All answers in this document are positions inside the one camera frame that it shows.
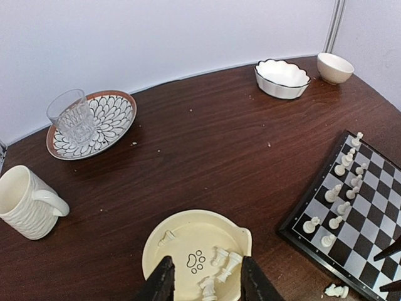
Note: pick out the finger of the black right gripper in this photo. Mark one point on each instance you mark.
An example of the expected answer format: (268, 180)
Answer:
(391, 287)
(395, 247)

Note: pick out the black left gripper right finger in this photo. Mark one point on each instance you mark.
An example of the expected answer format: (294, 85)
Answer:
(254, 283)

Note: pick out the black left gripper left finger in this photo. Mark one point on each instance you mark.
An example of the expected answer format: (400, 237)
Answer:
(160, 285)

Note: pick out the white knight piece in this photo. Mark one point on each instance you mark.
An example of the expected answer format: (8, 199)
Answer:
(337, 291)

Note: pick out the white rook corner piece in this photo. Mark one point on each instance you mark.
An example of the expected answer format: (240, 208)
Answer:
(310, 225)

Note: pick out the white chess piece tall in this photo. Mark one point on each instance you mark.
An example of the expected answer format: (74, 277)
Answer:
(340, 168)
(349, 155)

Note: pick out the white chess pieces pile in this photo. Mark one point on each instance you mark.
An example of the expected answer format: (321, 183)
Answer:
(200, 258)

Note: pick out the black and white chessboard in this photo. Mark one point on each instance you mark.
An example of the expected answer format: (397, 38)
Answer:
(370, 224)

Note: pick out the cream bowl with spout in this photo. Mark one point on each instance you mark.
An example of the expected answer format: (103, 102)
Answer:
(200, 220)

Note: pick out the white textured ceramic mug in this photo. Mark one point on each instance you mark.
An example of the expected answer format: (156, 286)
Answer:
(28, 204)

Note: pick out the patterned saucer plate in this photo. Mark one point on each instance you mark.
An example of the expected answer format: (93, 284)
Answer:
(113, 112)

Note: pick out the small cream bowl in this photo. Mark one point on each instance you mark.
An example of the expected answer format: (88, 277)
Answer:
(334, 69)

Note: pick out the clear glass tumbler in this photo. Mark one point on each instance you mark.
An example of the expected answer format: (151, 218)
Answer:
(71, 115)

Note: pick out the white scalloped bowl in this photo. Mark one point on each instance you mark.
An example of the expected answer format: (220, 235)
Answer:
(280, 79)

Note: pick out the aluminium frame post right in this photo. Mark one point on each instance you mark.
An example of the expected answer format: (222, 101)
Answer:
(334, 27)

